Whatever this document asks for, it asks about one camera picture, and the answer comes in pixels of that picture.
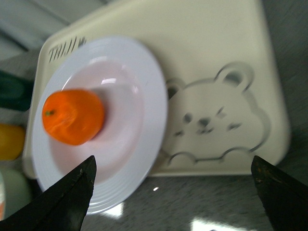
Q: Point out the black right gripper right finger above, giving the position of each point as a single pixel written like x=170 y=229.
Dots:
x=284 y=198

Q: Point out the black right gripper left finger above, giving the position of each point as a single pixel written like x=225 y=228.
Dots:
x=62 y=207

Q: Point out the orange mandarin fruit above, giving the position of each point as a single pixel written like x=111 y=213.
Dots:
x=74 y=116

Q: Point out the light green bowl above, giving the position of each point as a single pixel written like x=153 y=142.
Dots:
x=15 y=192

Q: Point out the yellow enamel mug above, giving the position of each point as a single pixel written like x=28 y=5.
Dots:
x=12 y=139

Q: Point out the dark green enamel mug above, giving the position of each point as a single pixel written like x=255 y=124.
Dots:
x=15 y=92

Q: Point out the cream bear tray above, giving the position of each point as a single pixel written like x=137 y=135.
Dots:
x=220 y=53

